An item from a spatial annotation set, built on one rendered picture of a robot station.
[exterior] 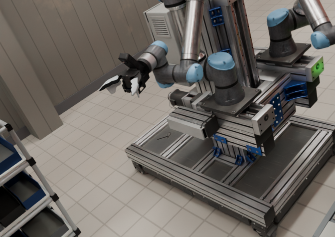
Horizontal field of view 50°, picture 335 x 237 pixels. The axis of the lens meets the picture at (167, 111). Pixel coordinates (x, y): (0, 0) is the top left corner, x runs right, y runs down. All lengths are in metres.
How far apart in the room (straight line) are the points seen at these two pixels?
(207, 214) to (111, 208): 0.73
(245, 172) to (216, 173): 0.19
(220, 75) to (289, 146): 0.88
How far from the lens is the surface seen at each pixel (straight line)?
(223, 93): 1.76
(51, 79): 4.31
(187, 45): 1.49
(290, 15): 2.08
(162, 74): 1.52
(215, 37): 1.89
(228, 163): 2.35
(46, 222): 2.65
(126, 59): 1.34
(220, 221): 2.35
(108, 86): 1.38
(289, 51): 2.11
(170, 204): 2.56
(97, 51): 4.55
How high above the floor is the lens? 1.75
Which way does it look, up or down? 30 degrees down
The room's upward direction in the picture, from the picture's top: 20 degrees counter-clockwise
